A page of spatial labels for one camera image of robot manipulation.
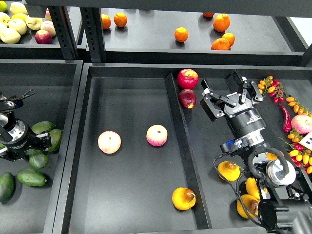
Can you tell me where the bright red apple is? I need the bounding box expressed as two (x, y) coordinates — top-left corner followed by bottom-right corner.
(177, 69), (199, 89)

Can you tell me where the pink apple centre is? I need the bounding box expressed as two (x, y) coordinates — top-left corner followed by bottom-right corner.
(146, 124), (168, 147)

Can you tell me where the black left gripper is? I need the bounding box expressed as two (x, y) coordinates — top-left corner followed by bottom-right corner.
(0, 124), (52, 161)

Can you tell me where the black tray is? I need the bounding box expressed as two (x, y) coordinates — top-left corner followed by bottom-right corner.
(0, 59), (82, 234)
(51, 62), (312, 234)

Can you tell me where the green avocado in left tray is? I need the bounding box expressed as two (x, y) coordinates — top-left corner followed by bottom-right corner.
(17, 168), (47, 187)

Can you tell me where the pink apple left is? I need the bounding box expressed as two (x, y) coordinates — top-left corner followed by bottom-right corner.
(97, 131), (121, 154)

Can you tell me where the pink apple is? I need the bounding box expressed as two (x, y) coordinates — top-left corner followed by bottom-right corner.
(146, 124), (168, 147)
(291, 115), (312, 135)
(97, 131), (121, 154)

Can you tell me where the dark green avocado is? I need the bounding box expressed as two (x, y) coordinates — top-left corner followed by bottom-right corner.
(29, 154), (49, 170)

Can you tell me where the red chili pepper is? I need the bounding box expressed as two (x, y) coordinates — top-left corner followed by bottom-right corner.
(279, 104), (292, 133)

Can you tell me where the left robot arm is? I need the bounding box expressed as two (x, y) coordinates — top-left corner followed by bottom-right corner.
(0, 89), (52, 161)

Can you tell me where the black middle tray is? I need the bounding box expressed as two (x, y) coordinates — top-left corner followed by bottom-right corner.
(51, 62), (312, 234)

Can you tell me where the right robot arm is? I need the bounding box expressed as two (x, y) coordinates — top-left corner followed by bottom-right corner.
(200, 70), (312, 234)

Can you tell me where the red apple on shelf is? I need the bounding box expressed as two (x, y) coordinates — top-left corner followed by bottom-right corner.
(35, 30), (53, 44)

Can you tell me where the orange on shelf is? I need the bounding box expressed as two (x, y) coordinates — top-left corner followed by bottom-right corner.
(174, 27), (189, 42)

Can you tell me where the black left tray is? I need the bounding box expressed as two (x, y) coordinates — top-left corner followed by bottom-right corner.
(0, 59), (82, 234)

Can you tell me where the pink apple right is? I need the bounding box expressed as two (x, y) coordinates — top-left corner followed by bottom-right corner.
(291, 115), (312, 135)

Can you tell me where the dark red apple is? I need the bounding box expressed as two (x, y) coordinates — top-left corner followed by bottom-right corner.
(178, 89), (196, 109)

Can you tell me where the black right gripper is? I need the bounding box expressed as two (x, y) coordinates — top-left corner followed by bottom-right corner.
(200, 69), (266, 139)

